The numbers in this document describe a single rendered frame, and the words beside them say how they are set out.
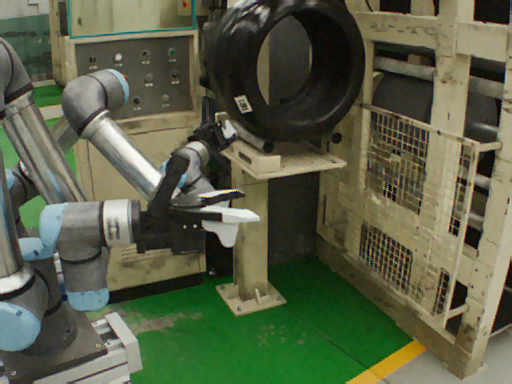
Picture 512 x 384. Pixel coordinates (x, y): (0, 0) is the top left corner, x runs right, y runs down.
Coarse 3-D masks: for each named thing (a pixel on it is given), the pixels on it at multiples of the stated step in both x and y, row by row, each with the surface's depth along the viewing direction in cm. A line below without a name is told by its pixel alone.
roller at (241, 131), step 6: (234, 120) 195; (234, 126) 190; (240, 126) 187; (240, 132) 184; (246, 132) 180; (252, 132) 178; (246, 138) 179; (252, 138) 175; (258, 138) 172; (264, 138) 170; (252, 144) 176; (258, 144) 171; (264, 144) 167; (270, 144) 168; (264, 150) 168; (270, 150) 169
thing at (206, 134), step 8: (200, 128) 141; (208, 128) 138; (216, 128) 140; (192, 136) 134; (200, 136) 134; (208, 136) 137; (216, 136) 138; (208, 144) 138; (216, 144) 139; (208, 152) 134; (208, 160) 135
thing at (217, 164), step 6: (216, 156) 139; (210, 162) 140; (216, 162) 140; (222, 162) 141; (210, 168) 143; (216, 168) 142; (222, 168) 142; (228, 168) 143; (216, 174) 145; (222, 174) 144; (228, 174) 144
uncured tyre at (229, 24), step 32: (256, 0) 153; (288, 0) 152; (320, 0) 156; (224, 32) 159; (256, 32) 151; (320, 32) 189; (352, 32) 165; (224, 64) 157; (256, 64) 154; (320, 64) 194; (352, 64) 171; (224, 96) 166; (256, 96) 158; (320, 96) 196; (352, 96) 174; (256, 128) 167; (288, 128) 168; (320, 128) 174
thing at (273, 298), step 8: (216, 288) 248; (224, 288) 247; (232, 288) 247; (224, 296) 240; (264, 296) 239; (272, 296) 241; (280, 296) 240; (232, 304) 234; (240, 304) 234; (248, 304) 234; (256, 304) 234; (264, 304) 234; (272, 304) 234; (280, 304) 236; (240, 312) 228; (248, 312) 229
